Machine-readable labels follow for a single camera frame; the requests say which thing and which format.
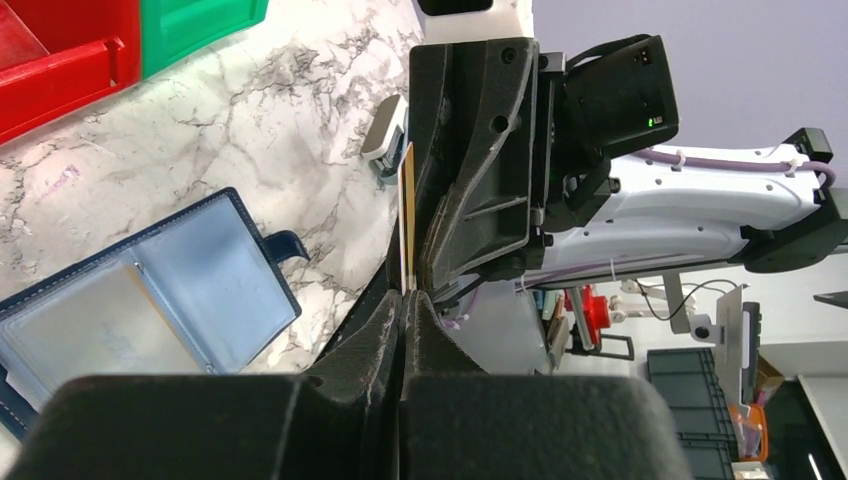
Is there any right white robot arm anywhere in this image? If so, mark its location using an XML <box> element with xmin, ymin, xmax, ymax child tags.
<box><xmin>409</xmin><ymin>34</ymin><xmax>847</xmax><ymax>293</ymax></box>

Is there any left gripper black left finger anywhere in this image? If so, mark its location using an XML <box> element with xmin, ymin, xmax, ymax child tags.
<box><xmin>8</xmin><ymin>290</ymin><xmax>402</xmax><ymax>479</ymax></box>

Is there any black storage crate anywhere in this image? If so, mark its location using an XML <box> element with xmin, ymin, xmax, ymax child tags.
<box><xmin>647</xmin><ymin>348</ymin><xmax>738</xmax><ymax>479</ymax></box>

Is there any red clamp tool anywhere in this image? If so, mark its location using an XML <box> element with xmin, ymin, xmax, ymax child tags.
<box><xmin>566</xmin><ymin>285</ymin><xmax>635</xmax><ymax>361</ymax></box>

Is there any gold card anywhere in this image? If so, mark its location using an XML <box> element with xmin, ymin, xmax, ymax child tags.
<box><xmin>398</xmin><ymin>143</ymin><xmax>416</xmax><ymax>293</ymax></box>

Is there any navy blue card holder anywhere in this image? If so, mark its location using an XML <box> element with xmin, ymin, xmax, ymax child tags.
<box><xmin>1</xmin><ymin>187</ymin><xmax>308</xmax><ymax>438</ymax></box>

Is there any red plastic bin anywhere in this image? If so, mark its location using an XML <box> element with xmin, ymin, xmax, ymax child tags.
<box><xmin>1</xmin><ymin>0</ymin><xmax>141</xmax><ymax>143</ymax></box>

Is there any green plastic bin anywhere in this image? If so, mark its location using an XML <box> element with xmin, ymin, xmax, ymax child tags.
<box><xmin>140</xmin><ymin>0</ymin><xmax>269</xmax><ymax>79</ymax></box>

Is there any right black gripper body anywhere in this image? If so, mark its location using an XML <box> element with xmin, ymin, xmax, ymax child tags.
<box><xmin>529</xmin><ymin>34</ymin><xmax>680</xmax><ymax>253</ymax></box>

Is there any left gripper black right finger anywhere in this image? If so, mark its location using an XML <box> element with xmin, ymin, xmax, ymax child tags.
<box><xmin>400</xmin><ymin>291</ymin><xmax>691</xmax><ymax>479</ymax></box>

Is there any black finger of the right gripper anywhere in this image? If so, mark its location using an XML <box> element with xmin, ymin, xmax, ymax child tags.
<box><xmin>409</xmin><ymin>37</ymin><xmax>538</xmax><ymax>292</ymax></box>

